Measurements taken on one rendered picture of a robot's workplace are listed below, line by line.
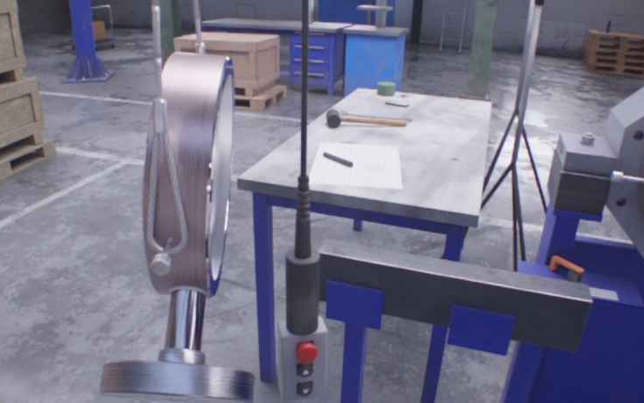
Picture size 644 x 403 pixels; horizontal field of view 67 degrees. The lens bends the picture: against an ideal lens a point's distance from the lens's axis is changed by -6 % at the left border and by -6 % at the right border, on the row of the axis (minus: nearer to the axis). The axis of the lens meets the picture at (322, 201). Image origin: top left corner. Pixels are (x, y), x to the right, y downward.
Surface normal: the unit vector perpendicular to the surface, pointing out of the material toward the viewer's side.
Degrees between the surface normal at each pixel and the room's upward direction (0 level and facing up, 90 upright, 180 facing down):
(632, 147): 90
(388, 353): 0
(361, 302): 90
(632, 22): 90
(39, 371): 0
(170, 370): 42
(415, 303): 90
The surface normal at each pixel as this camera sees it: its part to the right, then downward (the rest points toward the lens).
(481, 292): -0.32, 0.38
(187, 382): 0.35, -0.39
